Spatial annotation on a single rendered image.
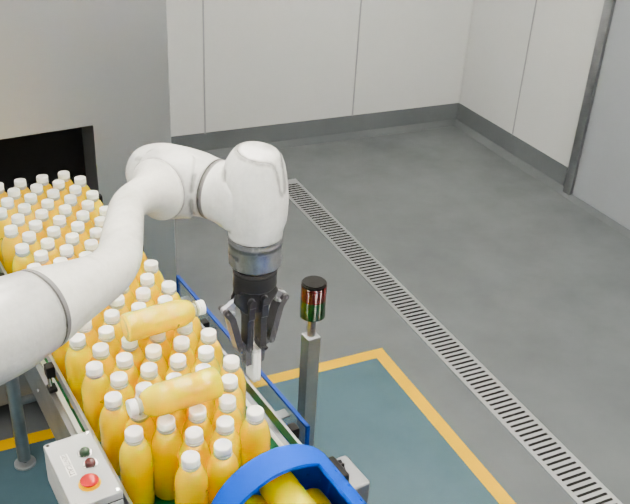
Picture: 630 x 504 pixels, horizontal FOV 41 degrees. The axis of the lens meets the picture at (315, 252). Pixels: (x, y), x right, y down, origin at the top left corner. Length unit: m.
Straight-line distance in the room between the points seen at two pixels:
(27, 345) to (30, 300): 0.05
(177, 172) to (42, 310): 0.47
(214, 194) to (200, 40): 4.38
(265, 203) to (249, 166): 0.06
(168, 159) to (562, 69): 4.65
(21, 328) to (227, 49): 4.91
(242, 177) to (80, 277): 0.37
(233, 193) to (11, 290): 0.47
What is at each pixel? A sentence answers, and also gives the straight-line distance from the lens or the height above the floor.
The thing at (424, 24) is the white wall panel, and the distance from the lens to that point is 6.39.
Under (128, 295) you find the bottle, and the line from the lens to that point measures 2.34.
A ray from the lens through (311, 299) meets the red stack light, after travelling 2.03.
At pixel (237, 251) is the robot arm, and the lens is 1.35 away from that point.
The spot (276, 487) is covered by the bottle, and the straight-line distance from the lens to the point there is 1.60.
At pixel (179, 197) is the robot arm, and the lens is 1.34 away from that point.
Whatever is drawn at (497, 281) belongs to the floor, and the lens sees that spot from 4.64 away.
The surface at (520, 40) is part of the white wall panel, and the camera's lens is 6.15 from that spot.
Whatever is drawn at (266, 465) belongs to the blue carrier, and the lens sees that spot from 1.58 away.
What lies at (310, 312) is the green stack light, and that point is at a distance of 2.05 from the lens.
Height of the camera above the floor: 2.33
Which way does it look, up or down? 30 degrees down
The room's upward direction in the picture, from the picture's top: 3 degrees clockwise
